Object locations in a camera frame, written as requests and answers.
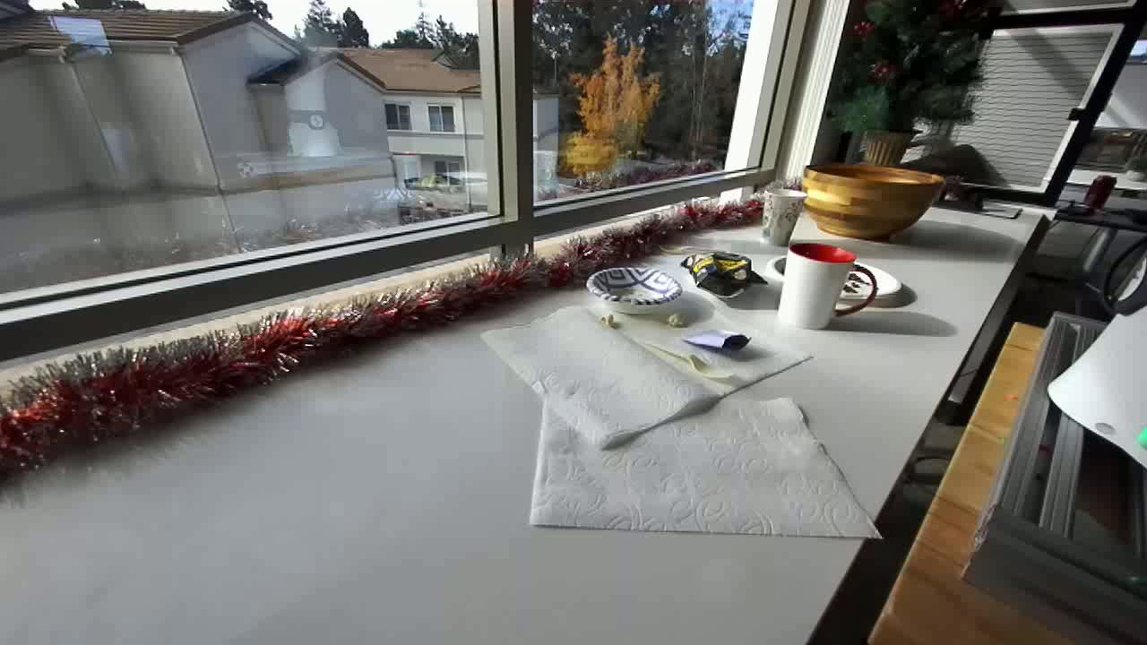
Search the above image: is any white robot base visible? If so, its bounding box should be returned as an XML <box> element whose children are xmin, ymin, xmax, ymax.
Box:
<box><xmin>1048</xmin><ymin>311</ymin><xmax>1147</xmax><ymax>465</ymax></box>

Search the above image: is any blue patterned paper plate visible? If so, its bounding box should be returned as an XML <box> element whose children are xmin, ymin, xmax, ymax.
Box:
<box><xmin>588</xmin><ymin>265</ymin><xmax>681</xmax><ymax>317</ymax></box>

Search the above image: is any patterned paper cup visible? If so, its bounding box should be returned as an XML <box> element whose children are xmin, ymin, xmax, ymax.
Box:
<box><xmin>763</xmin><ymin>189</ymin><xmax>804</xmax><ymax>246</ymax></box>

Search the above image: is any white plate with beans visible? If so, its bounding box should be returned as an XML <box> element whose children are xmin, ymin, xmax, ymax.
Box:
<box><xmin>769</xmin><ymin>253</ymin><xmax>904</xmax><ymax>306</ymax></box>

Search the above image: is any beige plastic fork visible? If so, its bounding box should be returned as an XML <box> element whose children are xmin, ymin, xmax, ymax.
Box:
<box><xmin>604</xmin><ymin>317</ymin><xmax>738</xmax><ymax>385</ymax></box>

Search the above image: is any blue white small packet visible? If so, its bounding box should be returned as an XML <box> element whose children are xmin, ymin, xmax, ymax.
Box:
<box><xmin>686</xmin><ymin>329</ymin><xmax>751</xmax><ymax>351</ymax></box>

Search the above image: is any black yellow snack bag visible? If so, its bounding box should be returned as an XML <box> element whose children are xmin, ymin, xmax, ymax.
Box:
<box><xmin>681</xmin><ymin>252</ymin><xmax>761</xmax><ymax>295</ymax></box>

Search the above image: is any lower white paper towel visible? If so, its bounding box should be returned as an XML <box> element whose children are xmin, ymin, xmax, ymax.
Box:
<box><xmin>531</xmin><ymin>398</ymin><xmax>875</xmax><ymax>538</ymax></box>

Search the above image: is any white mug red interior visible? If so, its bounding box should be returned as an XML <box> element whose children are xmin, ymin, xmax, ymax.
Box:
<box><xmin>778</xmin><ymin>243</ymin><xmax>879</xmax><ymax>329</ymax></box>

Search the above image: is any wooden bowl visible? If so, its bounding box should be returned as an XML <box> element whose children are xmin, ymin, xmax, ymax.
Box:
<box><xmin>804</xmin><ymin>166</ymin><xmax>948</xmax><ymax>240</ymax></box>

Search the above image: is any small christmas tree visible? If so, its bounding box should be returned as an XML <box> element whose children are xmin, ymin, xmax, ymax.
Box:
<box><xmin>828</xmin><ymin>0</ymin><xmax>1002</xmax><ymax>166</ymax></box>

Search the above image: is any wooden board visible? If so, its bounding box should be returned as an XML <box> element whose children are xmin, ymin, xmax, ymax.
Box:
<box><xmin>867</xmin><ymin>324</ymin><xmax>1070</xmax><ymax>645</ymax></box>

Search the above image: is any red silver tinsel garland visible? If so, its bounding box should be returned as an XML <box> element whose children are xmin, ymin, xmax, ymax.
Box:
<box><xmin>0</xmin><ymin>198</ymin><xmax>763</xmax><ymax>479</ymax></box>

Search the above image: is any grey metal rack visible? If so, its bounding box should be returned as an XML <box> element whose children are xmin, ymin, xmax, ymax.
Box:
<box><xmin>963</xmin><ymin>311</ymin><xmax>1147</xmax><ymax>645</ymax></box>

